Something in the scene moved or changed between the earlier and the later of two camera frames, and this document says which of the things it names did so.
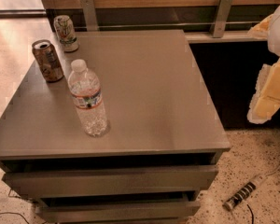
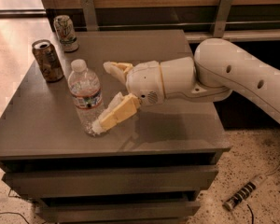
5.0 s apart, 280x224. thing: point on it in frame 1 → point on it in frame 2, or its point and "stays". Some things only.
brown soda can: [48, 61] stays
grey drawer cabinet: [162, 147] stays
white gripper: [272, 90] → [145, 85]
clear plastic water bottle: [86, 92] stays
